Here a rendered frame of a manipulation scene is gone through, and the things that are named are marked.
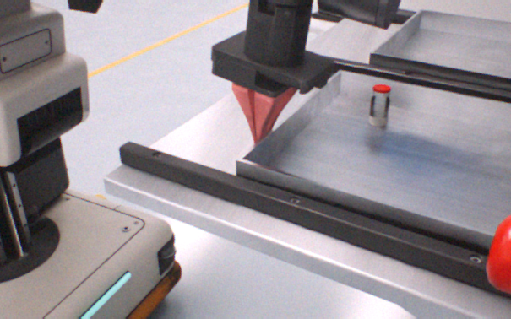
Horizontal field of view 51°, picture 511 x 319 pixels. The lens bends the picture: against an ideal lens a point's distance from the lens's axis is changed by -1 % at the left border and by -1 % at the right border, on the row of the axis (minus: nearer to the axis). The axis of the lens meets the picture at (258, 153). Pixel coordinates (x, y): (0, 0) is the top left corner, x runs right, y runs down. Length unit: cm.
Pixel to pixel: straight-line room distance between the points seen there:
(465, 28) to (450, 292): 64
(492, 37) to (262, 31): 60
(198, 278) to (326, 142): 116
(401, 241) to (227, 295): 124
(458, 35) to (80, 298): 96
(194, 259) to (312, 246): 134
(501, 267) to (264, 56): 28
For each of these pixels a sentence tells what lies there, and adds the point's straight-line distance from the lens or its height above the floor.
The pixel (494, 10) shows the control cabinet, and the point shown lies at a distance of 135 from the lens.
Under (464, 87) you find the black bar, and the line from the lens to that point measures 74.
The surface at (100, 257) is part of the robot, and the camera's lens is 141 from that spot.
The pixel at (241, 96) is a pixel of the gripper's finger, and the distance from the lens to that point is 51.
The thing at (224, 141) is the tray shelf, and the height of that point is 88.
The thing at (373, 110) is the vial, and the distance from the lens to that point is 64.
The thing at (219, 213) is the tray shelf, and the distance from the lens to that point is 50.
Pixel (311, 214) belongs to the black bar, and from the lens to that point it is 47.
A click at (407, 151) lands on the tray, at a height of 88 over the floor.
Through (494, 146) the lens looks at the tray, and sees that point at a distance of 65.
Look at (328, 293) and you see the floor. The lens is 167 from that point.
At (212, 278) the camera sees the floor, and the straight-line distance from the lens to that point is 171.
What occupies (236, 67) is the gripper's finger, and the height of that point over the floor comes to 99.
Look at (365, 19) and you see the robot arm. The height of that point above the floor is 105.
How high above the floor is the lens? 118
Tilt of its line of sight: 30 degrees down
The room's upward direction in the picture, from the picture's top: straight up
